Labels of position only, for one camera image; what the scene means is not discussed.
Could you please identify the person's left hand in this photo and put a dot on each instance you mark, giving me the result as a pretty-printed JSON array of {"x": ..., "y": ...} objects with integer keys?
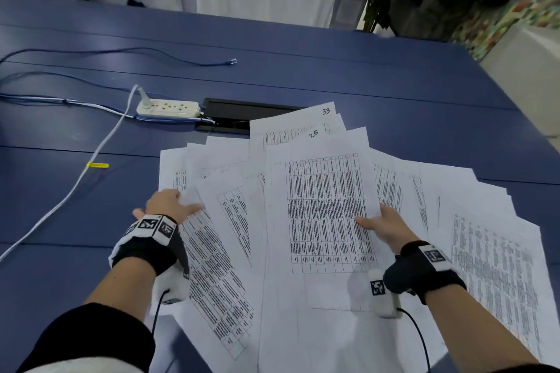
[{"x": 164, "y": 204}]

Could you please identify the person's right hand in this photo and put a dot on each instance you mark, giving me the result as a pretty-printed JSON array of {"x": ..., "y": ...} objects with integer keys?
[{"x": 391, "y": 228}]

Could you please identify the spread of white printed papers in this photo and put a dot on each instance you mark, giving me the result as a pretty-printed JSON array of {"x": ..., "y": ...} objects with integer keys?
[{"x": 481, "y": 202}]

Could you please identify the person's left forearm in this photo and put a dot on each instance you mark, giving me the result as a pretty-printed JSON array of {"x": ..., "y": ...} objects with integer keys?
[{"x": 122, "y": 289}]

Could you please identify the person's right forearm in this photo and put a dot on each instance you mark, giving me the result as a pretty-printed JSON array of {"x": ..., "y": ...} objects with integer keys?
[{"x": 472, "y": 329}]

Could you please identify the white power strip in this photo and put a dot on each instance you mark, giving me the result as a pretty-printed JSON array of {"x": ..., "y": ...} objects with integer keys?
[{"x": 168, "y": 108}]

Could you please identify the black fleece sleeve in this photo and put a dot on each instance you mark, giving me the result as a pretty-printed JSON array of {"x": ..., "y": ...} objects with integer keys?
[
  {"x": 525, "y": 369},
  {"x": 87, "y": 337}
]

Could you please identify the white drawer cabinet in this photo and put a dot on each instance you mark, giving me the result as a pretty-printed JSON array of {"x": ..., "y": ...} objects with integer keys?
[{"x": 529, "y": 80}]

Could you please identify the small black floor object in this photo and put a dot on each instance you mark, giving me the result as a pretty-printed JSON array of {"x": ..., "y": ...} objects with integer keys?
[{"x": 135, "y": 3}]

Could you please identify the colourful patterned panel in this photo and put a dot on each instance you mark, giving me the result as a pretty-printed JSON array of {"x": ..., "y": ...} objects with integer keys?
[{"x": 525, "y": 10}]

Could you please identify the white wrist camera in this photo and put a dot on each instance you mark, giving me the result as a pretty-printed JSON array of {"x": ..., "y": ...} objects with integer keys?
[
  {"x": 175, "y": 287},
  {"x": 385, "y": 303}
]

